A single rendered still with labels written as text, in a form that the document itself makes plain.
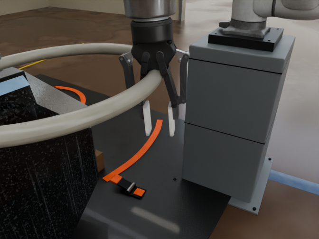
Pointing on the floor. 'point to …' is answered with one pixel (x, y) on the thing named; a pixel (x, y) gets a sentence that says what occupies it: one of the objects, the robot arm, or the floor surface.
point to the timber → (99, 160)
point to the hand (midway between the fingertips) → (159, 119)
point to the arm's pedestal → (232, 117)
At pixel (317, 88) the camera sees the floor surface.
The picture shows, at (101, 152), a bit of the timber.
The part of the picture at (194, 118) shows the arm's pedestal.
